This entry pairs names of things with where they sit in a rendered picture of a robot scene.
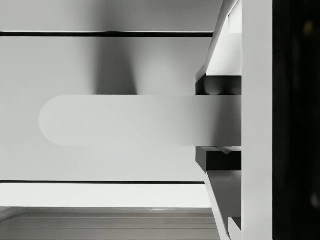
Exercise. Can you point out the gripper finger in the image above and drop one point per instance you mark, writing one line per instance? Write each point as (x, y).
(220, 160)
(220, 86)

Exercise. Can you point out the white drawer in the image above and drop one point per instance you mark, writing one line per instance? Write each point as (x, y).
(75, 62)

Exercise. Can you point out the white cabinet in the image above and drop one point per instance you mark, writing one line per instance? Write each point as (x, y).
(75, 15)

